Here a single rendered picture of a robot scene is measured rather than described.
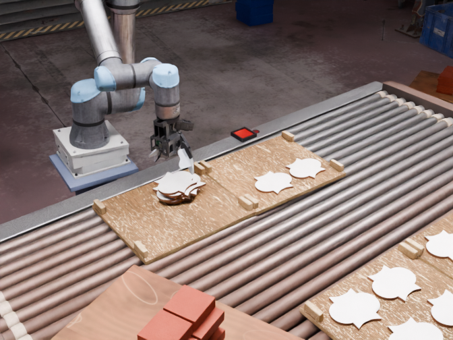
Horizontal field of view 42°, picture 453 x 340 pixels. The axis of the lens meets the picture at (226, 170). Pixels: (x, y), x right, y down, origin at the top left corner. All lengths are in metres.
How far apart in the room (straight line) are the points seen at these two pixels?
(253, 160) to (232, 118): 2.36
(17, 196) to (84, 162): 1.64
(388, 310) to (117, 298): 0.70
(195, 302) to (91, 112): 1.25
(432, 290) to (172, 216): 0.81
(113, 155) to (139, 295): 0.90
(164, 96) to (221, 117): 2.81
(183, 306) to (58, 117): 3.76
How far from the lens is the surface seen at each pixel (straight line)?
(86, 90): 2.16
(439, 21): 6.13
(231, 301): 1.62
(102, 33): 1.87
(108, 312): 1.45
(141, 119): 4.56
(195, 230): 1.82
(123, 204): 1.96
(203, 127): 4.39
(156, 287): 1.49
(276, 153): 2.22
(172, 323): 1.03
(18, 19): 6.48
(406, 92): 2.80
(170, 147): 1.81
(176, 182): 1.94
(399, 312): 1.63
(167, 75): 1.71
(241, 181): 2.05
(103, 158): 2.25
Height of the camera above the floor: 2.06
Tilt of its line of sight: 32 degrees down
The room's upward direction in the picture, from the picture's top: straight up
